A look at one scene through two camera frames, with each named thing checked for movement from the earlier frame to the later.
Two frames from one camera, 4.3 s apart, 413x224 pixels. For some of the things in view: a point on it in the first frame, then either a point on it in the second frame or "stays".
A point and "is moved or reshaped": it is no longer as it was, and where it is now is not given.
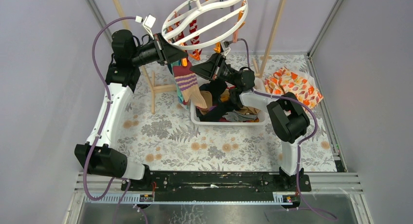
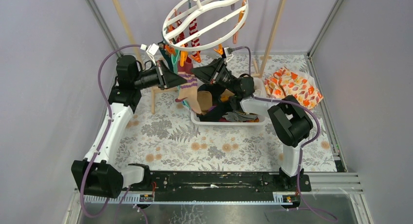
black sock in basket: [215, 86] stays
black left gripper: [161, 48] → [161, 75]
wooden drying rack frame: [154, 89] stays
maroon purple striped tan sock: [186, 79] is moved or reshaped
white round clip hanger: [208, 16] stays
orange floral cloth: [301, 86] stays
